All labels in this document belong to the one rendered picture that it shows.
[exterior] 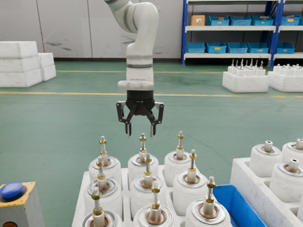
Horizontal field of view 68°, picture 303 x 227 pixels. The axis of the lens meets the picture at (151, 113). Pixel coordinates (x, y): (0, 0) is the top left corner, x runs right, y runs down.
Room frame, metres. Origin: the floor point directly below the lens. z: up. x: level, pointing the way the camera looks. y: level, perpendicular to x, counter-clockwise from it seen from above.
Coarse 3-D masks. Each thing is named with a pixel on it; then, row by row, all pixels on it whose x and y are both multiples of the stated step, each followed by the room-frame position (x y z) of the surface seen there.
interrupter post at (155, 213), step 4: (152, 208) 0.37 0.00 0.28; (160, 208) 0.37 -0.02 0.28; (152, 212) 0.37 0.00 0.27; (156, 212) 0.37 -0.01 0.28; (160, 212) 0.37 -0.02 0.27; (152, 216) 0.37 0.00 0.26; (156, 216) 0.37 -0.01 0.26; (160, 216) 0.37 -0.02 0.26; (152, 220) 0.37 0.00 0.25; (156, 220) 0.37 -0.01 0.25
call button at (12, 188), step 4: (8, 184) 0.39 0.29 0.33; (12, 184) 0.39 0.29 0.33; (16, 184) 0.39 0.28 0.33; (20, 184) 0.39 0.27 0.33; (4, 188) 0.37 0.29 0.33; (8, 188) 0.37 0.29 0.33; (12, 188) 0.37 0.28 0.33; (16, 188) 0.37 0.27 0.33; (20, 188) 0.38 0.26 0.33; (0, 192) 0.36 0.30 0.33; (4, 192) 0.36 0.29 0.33; (8, 192) 0.36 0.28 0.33; (12, 192) 0.36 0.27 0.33; (16, 192) 0.37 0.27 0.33; (20, 192) 0.38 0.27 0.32; (4, 196) 0.36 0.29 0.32; (8, 196) 0.36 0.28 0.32; (12, 196) 0.37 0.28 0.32
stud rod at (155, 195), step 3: (153, 183) 0.38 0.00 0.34; (156, 183) 0.38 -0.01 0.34; (153, 186) 0.38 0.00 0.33; (156, 186) 0.38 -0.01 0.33; (153, 195) 0.38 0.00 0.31; (156, 195) 0.38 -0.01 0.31; (153, 198) 0.38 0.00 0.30; (156, 198) 0.38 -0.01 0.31; (153, 201) 0.38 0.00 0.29; (156, 201) 0.38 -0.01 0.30
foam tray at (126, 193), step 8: (160, 168) 0.67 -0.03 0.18; (88, 176) 0.63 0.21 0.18; (128, 176) 0.65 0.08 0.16; (160, 176) 0.63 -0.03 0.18; (88, 184) 0.59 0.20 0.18; (128, 184) 0.65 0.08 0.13; (80, 192) 0.55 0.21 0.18; (128, 192) 0.55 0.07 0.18; (168, 192) 0.55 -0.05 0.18; (80, 200) 0.51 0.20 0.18; (128, 200) 0.51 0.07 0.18; (168, 200) 0.51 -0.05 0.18; (216, 200) 0.52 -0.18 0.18; (80, 208) 0.49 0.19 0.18; (128, 208) 0.49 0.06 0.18; (80, 216) 0.46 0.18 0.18; (128, 216) 0.46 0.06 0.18; (176, 216) 0.46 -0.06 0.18; (184, 216) 0.46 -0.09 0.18; (72, 224) 0.43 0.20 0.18; (128, 224) 0.43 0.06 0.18; (184, 224) 0.44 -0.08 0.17
